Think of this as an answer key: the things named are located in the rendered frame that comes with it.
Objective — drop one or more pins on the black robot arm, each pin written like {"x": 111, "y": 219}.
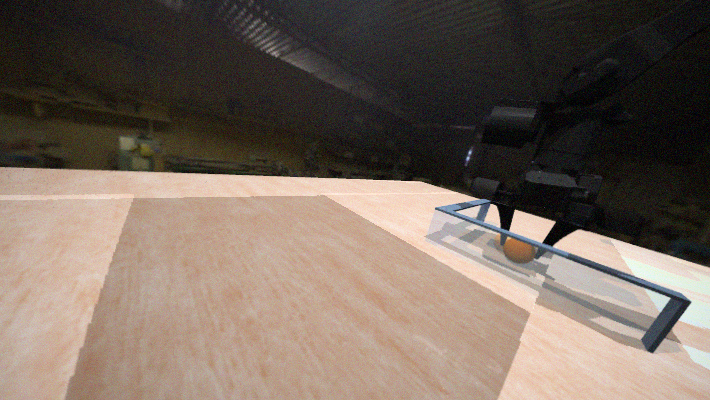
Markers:
{"x": 599, "y": 74}

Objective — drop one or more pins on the clear low corner walls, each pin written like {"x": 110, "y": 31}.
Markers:
{"x": 622, "y": 308}

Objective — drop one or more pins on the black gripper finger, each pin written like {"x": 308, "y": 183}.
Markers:
{"x": 561, "y": 229}
{"x": 506, "y": 213}

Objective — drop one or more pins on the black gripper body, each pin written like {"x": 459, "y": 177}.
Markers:
{"x": 606, "y": 217}

